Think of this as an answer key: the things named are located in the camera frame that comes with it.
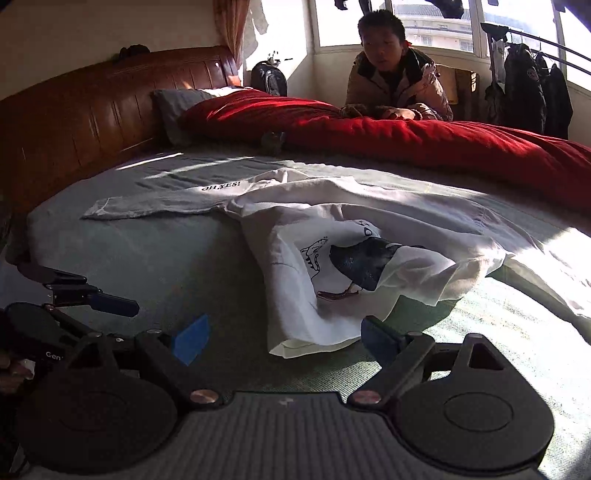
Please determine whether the white printed long-sleeve shirt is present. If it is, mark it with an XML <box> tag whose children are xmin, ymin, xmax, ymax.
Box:
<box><xmin>81</xmin><ymin>168</ymin><xmax>515</xmax><ymax>360</ymax></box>

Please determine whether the grey and white garment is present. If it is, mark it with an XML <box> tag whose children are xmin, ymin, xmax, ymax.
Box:
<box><xmin>482</xmin><ymin>37</ymin><xmax>509</xmax><ymax>125</ymax></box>

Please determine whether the black jacket with patch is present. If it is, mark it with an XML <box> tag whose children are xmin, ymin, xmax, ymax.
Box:
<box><xmin>503</xmin><ymin>44</ymin><xmax>548</xmax><ymax>134</ymax></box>

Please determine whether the black backpack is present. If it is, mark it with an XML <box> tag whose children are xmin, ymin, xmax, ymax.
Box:
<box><xmin>250</xmin><ymin>61</ymin><xmax>288</xmax><ymax>97</ymax></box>

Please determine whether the wooden bed headboard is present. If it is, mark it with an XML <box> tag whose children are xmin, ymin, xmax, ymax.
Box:
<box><xmin>0</xmin><ymin>46</ymin><xmax>241</xmax><ymax>217</ymax></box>

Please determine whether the metal clothes rack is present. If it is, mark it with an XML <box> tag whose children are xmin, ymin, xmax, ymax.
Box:
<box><xmin>480</xmin><ymin>21</ymin><xmax>591</xmax><ymax>75</ymax></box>

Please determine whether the small grey object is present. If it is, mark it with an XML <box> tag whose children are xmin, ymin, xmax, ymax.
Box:
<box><xmin>261</xmin><ymin>130</ymin><xmax>286</xmax><ymax>153</ymax></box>

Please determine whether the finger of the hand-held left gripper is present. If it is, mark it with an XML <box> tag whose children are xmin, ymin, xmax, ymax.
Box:
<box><xmin>45</xmin><ymin>304</ymin><xmax>139</xmax><ymax>356</ymax></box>
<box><xmin>18</xmin><ymin>263</ymin><xmax>139</xmax><ymax>319</ymax></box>

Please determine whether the orange curtain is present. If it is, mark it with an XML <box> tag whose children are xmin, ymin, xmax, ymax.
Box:
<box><xmin>212</xmin><ymin>0</ymin><xmax>252</xmax><ymax>70</ymax></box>

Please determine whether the window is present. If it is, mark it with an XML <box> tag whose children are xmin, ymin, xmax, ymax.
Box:
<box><xmin>314</xmin><ymin>0</ymin><xmax>591</xmax><ymax>88</ymax></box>

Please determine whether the orange hanging garment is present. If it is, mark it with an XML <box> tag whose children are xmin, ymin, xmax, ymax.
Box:
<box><xmin>436</xmin><ymin>65</ymin><xmax>459</xmax><ymax>104</ymax></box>

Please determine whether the person's left hand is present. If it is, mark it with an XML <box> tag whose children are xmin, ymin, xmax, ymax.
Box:
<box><xmin>0</xmin><ymin>356</ymin><xmax>37</xmax><ymax>394</ymax></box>

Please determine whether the black hanging jacket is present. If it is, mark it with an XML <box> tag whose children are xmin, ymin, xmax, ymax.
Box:
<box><xmin>434</xmin><ymin>0</ymin><xmax>465</xmax><ymax>19</ymax></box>

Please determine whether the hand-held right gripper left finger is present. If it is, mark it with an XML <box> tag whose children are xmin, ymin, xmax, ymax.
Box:
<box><xmin>67</xmin><ymin>314</ymin><xmax>225</xmax><ymax>409</ymax></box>

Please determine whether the red duvet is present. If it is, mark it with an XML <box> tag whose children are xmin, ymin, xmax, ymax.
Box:
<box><xmin>182</xmin><ymin>89</ymin><xmax>591</xmax><ymax>213</ymax></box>

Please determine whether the black hanging coat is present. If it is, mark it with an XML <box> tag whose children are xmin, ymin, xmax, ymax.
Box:
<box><xmin>538</xmin><ymin>55</ymin><xmax>574</xmax><ymax>139</ymax></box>

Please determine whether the grey pillow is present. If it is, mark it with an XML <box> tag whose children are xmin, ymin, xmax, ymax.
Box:
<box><xmin>152</xmin><ymin>88</ymin><xmax>218</xmax><ymax>146</ymax></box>

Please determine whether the brown hanging garment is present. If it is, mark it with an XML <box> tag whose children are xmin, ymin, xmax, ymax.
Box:
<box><xmin>455</xmin><ymin>69</ymin><xmax>481</xmax><ymax>121</ymax></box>

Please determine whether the green plaid bed sheet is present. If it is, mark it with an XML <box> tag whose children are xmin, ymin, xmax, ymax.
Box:
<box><xmin>0</xmin><ymin>148</ymin><xmax>591</xmax><ymax>480</ymax></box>

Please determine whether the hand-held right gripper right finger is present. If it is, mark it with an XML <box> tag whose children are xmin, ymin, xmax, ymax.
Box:
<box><xmin>347</xmin><ymin>315</ymin><xmax>507</xmax><ymax>409</ymax></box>

